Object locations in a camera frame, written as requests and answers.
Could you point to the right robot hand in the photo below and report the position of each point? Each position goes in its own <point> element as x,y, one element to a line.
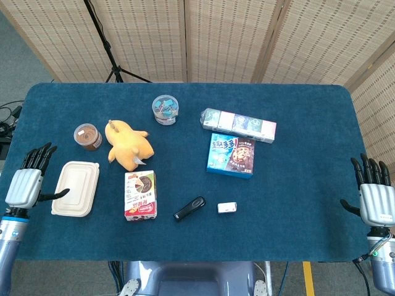
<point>375,200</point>

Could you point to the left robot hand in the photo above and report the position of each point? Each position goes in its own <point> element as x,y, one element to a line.
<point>23,185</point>

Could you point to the yellow plush duck toy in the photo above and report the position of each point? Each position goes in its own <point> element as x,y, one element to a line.
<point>128,145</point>

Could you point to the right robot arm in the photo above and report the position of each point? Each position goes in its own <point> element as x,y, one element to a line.
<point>382,259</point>

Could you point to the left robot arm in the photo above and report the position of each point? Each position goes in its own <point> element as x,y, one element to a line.
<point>7,243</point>

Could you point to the red and white wafer box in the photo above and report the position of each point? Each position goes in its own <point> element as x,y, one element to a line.
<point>140,195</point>

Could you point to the small white staples box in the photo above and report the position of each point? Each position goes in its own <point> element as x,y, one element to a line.
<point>227,207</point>

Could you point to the blue cookie box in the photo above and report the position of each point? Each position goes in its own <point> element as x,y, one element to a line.
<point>231,157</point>

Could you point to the beige lidded food container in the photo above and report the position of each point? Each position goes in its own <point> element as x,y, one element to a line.
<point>75,188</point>

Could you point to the clear cup of brown snack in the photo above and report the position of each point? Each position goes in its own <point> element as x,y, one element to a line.
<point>88,136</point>

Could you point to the blue table cloth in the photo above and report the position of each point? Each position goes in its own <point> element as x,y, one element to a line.
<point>277,216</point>

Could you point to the pastel tissue packs bundle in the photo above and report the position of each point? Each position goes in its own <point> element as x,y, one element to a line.
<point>239,124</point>

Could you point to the clear tub of binder clips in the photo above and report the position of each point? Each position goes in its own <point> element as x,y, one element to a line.
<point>165,109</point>

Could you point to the black tripod stand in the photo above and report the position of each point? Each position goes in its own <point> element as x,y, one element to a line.
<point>106,43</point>

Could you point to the black stapler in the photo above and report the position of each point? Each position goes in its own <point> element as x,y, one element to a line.
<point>189,209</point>

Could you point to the grey robot torso base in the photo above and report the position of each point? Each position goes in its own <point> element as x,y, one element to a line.
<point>191,279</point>

